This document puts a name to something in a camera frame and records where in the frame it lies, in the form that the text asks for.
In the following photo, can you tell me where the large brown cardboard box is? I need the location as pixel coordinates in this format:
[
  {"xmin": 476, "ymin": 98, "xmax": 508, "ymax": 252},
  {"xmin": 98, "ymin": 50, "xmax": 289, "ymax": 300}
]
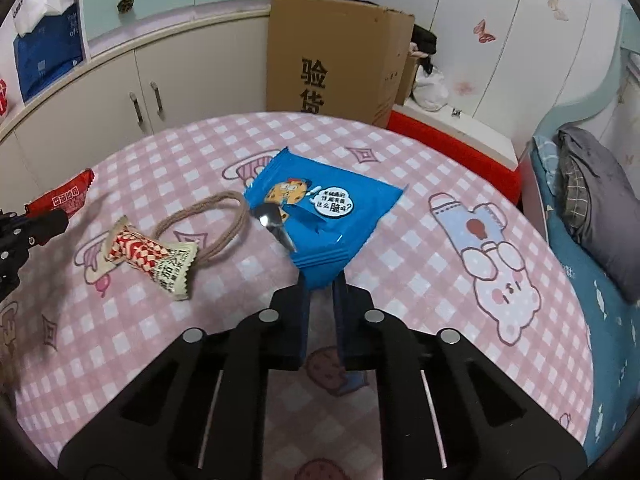
[{"xmin": 266, "ymin": 0, "xmax": 414, "ymax": 128}]

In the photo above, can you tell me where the white plastic bag on box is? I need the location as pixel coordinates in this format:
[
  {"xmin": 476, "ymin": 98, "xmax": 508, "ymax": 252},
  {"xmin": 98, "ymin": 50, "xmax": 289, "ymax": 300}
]
[{"xmin": 411, "ymin": 65, "xmax": 449, "ymax": 112}]

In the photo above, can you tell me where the white low cabinet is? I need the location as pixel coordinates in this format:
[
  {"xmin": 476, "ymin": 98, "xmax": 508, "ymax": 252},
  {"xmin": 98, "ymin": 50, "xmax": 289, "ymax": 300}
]
[{"xmin": 1, "ymin": 3, "xmax": 270, "ymax": 211}]

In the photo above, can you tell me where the blue cookie snack bag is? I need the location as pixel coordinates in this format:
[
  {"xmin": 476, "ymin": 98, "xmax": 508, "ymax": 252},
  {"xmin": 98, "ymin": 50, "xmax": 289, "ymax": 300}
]
[{"xmin": 244, "ymin": 148, "xmax": 404, "ymax": 289}]

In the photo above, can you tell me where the bed with blue sheet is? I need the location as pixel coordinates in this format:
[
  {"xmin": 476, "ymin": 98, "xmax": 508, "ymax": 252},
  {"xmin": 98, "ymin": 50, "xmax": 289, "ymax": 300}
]
[{"xmin": 525, "ymin": 8, "xmax": 639, "ymax": 468}]

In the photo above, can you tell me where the red storage box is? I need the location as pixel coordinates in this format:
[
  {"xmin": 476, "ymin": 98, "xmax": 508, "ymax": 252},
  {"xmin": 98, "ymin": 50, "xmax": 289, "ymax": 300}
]
[{"xmin": 386, "ymin": 104, "xmax": 522, "ymax": 205}]

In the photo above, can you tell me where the white red plastic bag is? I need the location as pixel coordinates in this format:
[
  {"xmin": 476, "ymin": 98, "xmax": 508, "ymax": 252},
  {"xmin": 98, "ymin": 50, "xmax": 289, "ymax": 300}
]
[{"xmin": 0, "ymin": 79, "xmax": 10, "ymax": 119}]

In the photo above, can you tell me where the blue shopping bag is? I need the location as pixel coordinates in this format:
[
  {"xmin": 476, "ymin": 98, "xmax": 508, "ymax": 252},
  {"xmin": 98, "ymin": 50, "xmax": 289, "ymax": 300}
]
[{"xmin": 13, "ymin": 3, "xmax": 84, "ymax": 102}]

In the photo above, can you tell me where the grey blanket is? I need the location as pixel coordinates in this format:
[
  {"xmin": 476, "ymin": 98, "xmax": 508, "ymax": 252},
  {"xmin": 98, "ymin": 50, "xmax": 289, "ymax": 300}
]
[{"xmin": 558, "ymin": 126, "xmax": 639, "ymax": 302}]

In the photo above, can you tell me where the brown rope loop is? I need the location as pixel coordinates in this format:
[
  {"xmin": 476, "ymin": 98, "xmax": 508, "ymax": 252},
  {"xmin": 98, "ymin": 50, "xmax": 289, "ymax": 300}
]
[{"xmin": 152, "ymin": 190, "xmax": 251, "ymax": 267}]

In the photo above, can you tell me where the red white candy wrapper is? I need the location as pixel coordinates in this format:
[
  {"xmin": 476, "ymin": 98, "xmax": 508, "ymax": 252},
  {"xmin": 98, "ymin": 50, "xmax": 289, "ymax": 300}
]
[{"xmin": 101, "ymin": 216, "xmax": 200, "ymax": 301}]

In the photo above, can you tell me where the red snack wrapper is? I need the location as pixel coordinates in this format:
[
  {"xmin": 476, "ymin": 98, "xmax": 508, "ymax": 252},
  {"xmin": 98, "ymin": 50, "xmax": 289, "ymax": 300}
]
[{"xmin": 25, "ymin": 168, "xmax": 94, "ymax": 219}]

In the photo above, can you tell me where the pink checkered tablecloth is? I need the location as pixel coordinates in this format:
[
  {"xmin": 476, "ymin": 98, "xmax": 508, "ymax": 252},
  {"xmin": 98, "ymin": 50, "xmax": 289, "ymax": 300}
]
[{"xmin": 1, "ymin": 113, "xmax": 592, "ymax": 479}]

